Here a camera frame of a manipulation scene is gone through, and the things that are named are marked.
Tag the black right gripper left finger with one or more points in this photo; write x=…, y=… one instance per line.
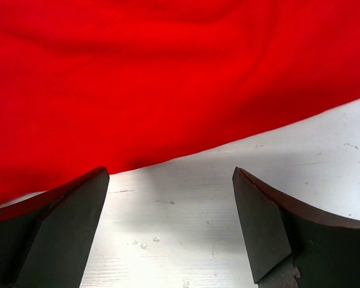
x=45, y=240

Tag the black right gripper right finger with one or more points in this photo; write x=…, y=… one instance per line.
x=290, y=243

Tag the red t-shirt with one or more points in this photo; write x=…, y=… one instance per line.
x=128, y=84

